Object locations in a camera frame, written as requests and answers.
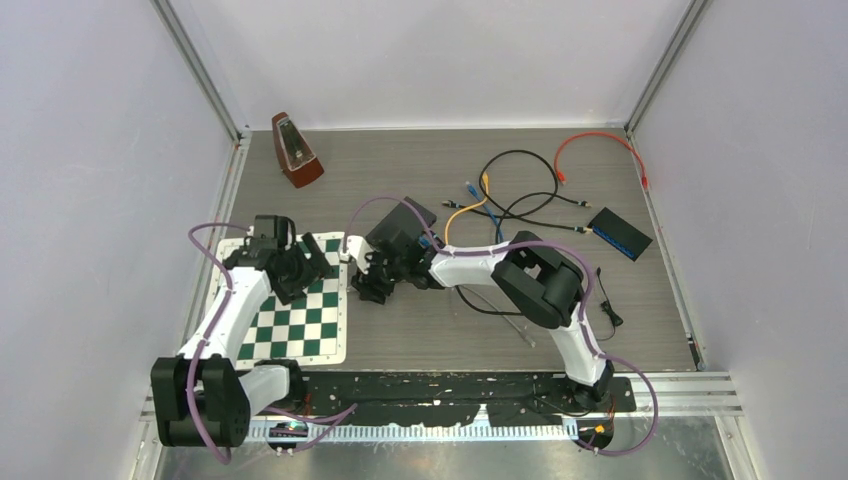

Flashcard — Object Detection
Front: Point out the green white chessboard mat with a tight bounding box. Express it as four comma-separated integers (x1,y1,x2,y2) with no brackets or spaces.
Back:
236,232,349,370

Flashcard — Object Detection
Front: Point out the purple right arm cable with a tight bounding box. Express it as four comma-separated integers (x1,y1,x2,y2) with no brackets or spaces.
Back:
341,195,660,458

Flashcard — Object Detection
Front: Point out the brown wooden metronome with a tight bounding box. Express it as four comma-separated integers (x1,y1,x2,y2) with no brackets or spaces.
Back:
272,112,324,188

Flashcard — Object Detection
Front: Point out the dark grey network switch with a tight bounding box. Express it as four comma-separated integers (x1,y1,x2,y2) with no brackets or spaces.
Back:
365,203,429,257

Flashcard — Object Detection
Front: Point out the black blue network switch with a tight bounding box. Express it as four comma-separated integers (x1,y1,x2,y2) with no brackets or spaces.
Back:
588,207,653,261

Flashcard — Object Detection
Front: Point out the yellow ethernet cable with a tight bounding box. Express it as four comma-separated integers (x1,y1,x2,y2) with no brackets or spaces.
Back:
443,172,492,245

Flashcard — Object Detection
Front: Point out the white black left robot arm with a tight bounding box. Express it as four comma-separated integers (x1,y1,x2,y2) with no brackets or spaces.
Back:
150,215,332,462

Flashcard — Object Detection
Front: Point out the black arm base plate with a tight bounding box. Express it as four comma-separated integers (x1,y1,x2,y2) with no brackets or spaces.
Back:
272,371,636,427

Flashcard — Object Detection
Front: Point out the long black ethernet cable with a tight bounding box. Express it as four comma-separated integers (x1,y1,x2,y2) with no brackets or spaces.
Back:
442,198,592,317

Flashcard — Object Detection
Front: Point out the red ethernet cable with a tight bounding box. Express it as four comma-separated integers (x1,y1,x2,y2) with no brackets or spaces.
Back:
553,132,649,192

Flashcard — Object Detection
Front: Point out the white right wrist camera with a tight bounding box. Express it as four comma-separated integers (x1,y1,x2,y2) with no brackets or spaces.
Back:
339,235,374,272

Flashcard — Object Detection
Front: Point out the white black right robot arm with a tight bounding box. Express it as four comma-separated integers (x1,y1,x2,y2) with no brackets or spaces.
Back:
340,231,614,411

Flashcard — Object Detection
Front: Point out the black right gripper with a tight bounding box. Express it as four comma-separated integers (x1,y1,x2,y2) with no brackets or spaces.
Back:
351,248,408,306

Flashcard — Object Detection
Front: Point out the short black ethernet cable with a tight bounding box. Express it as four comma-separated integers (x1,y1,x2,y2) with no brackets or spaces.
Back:
476,150,592,222

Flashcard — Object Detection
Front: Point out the blue ethernet cable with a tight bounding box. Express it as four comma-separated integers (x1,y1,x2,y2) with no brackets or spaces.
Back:
463,180,506,245

